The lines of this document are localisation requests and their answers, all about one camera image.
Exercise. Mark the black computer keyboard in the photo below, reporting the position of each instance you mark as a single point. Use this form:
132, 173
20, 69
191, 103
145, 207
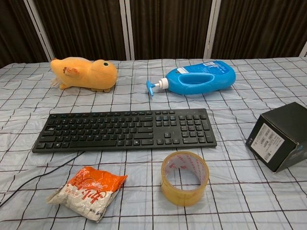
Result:
124, 131

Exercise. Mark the orange white snack bag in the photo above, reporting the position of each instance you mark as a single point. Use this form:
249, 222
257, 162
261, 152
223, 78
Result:
88, 194

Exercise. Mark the black folding screen partition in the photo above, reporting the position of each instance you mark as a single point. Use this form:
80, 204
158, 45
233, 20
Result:
153, 28

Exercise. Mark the black cardboard box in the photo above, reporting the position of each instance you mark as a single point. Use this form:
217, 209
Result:
280, 141

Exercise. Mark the orange plush toy animal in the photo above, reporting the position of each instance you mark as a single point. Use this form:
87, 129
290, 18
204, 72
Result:
86, 73

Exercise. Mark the blue pump detergent bottle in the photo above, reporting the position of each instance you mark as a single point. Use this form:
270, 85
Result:
199, 77

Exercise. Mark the blue checkered tablecloth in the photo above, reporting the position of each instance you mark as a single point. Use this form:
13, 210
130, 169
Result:
153, 167

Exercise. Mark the clear packing tape roll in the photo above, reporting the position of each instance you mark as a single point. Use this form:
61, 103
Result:
184, 196

